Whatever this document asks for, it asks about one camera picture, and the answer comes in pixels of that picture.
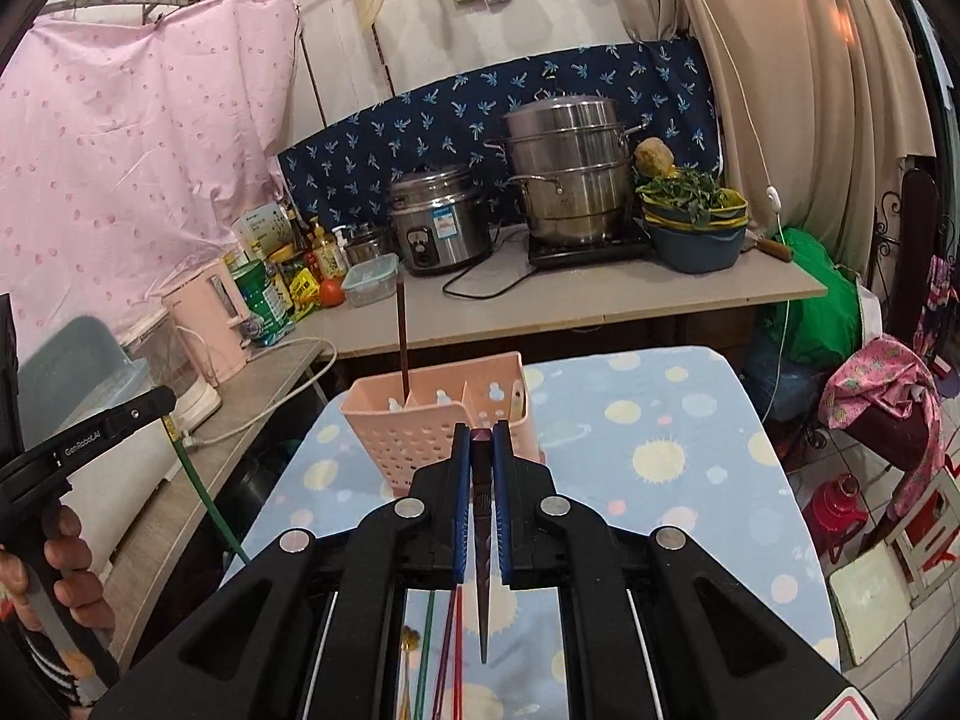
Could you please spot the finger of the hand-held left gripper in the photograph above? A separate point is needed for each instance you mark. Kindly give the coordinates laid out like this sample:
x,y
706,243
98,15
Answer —
x,y
146,403

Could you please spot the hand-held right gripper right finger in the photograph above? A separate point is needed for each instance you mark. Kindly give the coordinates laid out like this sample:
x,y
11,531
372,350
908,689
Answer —
x,y
504,510

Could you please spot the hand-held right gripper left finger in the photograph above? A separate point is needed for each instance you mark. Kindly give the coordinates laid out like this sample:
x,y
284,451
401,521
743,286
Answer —
x,y
463,510

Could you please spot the pink perforated utensil holder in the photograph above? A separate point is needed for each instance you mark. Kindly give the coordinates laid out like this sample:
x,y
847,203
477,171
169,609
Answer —
x,y
390,435

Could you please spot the dark red chopstick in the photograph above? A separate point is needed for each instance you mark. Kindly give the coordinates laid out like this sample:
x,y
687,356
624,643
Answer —
x,y
403,345
481,615

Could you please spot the gold spoon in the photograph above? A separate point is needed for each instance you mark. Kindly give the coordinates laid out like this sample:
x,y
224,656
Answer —
x,y
409,645

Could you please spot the green chopstick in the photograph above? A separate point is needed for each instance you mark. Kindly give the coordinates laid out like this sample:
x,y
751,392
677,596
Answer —
x,y
424,652

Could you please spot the person's left hand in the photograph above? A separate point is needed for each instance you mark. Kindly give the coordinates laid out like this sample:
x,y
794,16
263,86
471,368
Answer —
x,y
64,562

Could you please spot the white clear kitchen appliance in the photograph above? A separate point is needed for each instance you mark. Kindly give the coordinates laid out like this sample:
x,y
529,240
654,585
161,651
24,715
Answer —
x,y
176,367

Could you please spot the blue plastic storage bin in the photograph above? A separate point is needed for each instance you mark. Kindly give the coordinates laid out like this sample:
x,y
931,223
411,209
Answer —
x,y
75,375

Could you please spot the pink electric kettle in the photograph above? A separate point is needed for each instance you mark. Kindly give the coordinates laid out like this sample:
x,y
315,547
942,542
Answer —
x,y
210,315

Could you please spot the green tin can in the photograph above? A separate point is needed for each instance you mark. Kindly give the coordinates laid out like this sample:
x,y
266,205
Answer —
x,y
262,304

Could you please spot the blue dotted tablecloth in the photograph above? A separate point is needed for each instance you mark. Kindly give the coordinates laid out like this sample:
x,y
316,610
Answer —
x,y
675,465

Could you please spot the white green carton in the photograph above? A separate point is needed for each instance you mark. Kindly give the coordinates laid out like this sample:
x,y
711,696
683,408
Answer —
x,y
259,229

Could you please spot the red tomato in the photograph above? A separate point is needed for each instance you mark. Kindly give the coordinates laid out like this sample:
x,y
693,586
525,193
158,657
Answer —
x,y
331,292

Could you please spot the dark sauce bottle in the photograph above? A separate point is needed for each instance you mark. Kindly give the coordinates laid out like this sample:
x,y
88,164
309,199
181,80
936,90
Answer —
x,y
298,229

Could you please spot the yellow oil bottle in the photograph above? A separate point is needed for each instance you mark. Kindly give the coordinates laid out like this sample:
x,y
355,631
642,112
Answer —
x,y
327,251

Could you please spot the clear food container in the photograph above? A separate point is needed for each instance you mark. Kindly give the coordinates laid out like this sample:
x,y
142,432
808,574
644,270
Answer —
x,y
369,281

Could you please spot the small steel pot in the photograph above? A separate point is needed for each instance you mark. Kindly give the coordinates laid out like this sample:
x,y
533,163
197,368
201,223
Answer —
x,y
367,244

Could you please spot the black induction cooker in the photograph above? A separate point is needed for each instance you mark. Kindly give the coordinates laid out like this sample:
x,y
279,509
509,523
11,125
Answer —
x,y
592,251

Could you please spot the pink dotted curtain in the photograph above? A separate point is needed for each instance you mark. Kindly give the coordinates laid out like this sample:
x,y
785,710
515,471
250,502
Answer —
x,y
112,127

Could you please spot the steel rice cooker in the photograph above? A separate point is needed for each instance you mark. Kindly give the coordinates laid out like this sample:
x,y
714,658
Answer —
x,y
442,217

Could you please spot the blue plastic basin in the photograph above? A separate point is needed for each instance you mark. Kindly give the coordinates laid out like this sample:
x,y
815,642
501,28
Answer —
x,y
694,251

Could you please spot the red thermos jug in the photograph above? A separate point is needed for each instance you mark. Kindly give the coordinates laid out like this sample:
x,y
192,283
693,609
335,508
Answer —
x,y
832,514

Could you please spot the stacked steel steamer pot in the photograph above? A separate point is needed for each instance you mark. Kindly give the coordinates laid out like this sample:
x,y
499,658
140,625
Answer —
x,y
570,172

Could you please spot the green leafy vegetables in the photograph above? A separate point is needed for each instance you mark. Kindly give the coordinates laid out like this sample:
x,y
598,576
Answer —
x,y
679,191

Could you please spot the yellow rimmed basin stack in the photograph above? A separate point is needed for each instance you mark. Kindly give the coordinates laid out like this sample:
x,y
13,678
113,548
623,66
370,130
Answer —
x,y
731,214

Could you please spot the green plastic bag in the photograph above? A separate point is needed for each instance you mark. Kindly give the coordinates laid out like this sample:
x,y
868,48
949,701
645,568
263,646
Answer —
x,y
817,300

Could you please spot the white square board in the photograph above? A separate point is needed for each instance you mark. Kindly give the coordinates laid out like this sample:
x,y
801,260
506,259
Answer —
x,y
874,604

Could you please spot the brown taro root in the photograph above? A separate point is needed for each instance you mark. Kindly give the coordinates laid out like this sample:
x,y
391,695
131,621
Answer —
x,y
654,156

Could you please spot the navy leaf print cloth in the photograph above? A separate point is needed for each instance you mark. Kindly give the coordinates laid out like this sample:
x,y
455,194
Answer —
x,y
420,120

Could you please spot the pink pineapple print cloth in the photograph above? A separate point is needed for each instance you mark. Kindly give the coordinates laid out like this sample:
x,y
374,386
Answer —
x,y
877,382

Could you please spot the white red stool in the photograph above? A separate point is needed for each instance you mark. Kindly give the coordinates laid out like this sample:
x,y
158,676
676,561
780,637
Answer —
x,y
926,532

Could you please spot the dark wooden chair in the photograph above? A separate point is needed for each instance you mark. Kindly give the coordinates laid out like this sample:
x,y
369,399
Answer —
x,y
915,240

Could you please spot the beige curtain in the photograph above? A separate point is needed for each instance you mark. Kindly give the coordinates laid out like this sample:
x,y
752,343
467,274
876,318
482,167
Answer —
x,y
810,105

